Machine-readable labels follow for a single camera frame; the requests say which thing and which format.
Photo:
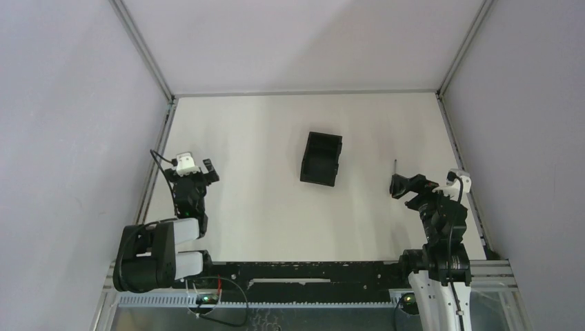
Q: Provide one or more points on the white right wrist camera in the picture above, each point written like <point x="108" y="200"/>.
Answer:
<point x="457" y="182"/>

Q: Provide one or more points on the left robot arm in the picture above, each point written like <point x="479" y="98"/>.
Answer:
<point x="149" y="257"/>

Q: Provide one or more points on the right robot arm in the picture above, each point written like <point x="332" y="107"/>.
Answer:
<point x="439" y="272"/>

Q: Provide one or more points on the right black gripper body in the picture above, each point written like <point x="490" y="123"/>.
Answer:
<point x="426" y="200"/>

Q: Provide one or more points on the grey slotted cable duct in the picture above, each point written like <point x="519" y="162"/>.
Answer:
<point x="183" y="300"/>

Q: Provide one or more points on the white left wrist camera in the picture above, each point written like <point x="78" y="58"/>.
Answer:
<point x="185" y="164"/>

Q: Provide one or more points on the black mounting rail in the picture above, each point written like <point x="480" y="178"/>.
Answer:
<point x="384" y="275"/>

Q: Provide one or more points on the black plastic bin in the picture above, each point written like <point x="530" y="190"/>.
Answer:
<point x="320" y="163"/>

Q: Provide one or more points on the left green circuit board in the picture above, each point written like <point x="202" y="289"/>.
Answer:
<point x="207" y="299"/>

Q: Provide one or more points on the green circuit board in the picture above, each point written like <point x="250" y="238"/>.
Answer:
<point x="408" y="299"/>
<point x="207" y="299"/>

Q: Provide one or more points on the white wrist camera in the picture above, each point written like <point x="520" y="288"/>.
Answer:
<point x="185" y="164"/>
<point x="457" y="182"/>

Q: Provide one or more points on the right green circuit board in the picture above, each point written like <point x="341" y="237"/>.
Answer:
<point x="408" y="299"/>

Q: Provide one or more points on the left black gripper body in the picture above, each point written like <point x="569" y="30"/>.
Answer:
<point x="198" y="177"/>

